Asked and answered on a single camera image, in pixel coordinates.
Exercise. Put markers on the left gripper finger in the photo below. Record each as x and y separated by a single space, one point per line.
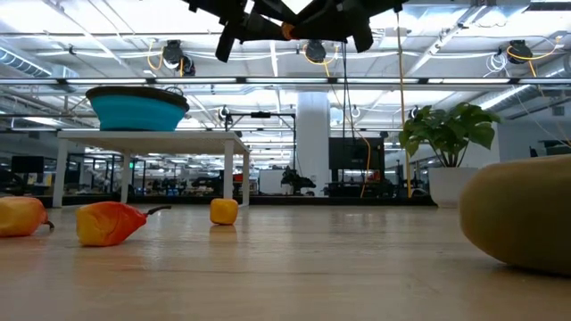
265 30
272 9

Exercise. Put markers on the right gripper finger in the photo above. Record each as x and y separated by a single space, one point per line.
325 30
323 10

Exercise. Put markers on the orange yellow toy pear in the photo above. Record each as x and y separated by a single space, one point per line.
20 217
223 211
107 224

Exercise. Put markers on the brown green toy kiwi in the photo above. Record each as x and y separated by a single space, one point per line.
517 214

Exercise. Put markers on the black background robot arm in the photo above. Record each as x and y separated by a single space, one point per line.
294 180

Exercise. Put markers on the large black screen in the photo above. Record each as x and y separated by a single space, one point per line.
357 156

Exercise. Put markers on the blue grey collapsible bowl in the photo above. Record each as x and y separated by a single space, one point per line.
134 113

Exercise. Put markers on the green plant in white pot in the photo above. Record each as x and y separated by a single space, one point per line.
446 129

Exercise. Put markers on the white perforated metal shelf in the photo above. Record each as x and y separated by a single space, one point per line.
151 142

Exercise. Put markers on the small black monitor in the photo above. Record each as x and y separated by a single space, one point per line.
27 165

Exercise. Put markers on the black background frame stand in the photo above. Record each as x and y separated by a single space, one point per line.
261 115

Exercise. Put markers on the black aluminium table frame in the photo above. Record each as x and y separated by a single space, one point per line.
285 200

